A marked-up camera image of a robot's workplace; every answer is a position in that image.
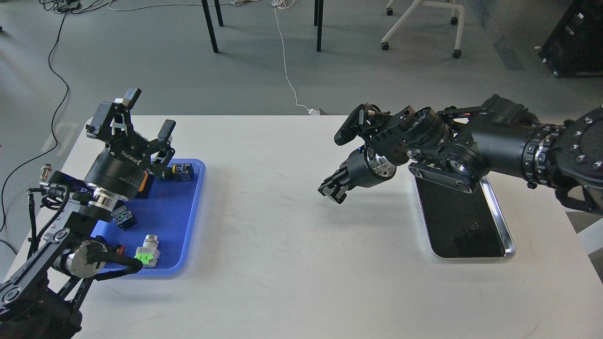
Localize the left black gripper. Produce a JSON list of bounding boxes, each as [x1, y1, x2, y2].
[[85, 88, 176, 200]]

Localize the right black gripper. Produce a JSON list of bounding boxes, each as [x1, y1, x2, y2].
[[318, 148, 397, 204]]

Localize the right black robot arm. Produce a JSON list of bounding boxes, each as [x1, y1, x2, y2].
[[318, 95, 603, 215]]

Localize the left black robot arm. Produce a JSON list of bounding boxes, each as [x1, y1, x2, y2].
[[0, 88, 175, 339]]

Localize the small black contact block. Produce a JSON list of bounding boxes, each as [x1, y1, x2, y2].
[[111, 205, 137, 230]]

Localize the blue plastic tray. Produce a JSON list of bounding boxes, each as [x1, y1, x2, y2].
[[92, 158, 205, 278]]

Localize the red black push button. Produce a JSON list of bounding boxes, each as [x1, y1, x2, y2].
[[111, 243, 126, 256]]

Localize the green silver push button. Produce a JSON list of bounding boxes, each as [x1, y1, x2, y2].
[[134, 234, 160, 268]]

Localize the black table legs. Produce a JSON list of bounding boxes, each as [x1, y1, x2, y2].
[[201, 0, 324, 54]]

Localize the silver metal tray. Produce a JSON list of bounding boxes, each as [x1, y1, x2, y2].
[[410, 165, 515, 260]]

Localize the white rolling chair base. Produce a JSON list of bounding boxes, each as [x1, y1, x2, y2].
[[380, 0, 467, 60]]

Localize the black equipment case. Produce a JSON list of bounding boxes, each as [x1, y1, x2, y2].
[[538, 0, 603, 78]]

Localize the orange button enclosure box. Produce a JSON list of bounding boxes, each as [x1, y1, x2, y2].
[[134, 170, 155, 199]]

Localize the yellow black selector switch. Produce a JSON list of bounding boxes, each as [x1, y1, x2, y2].
[[162, 163, 195, 182]]

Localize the black floor cable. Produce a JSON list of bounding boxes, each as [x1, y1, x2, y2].
[[0, 0, 104, 234]]

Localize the white floor cable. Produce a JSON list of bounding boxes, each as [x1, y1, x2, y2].
[[108, 0, 321, 115]]

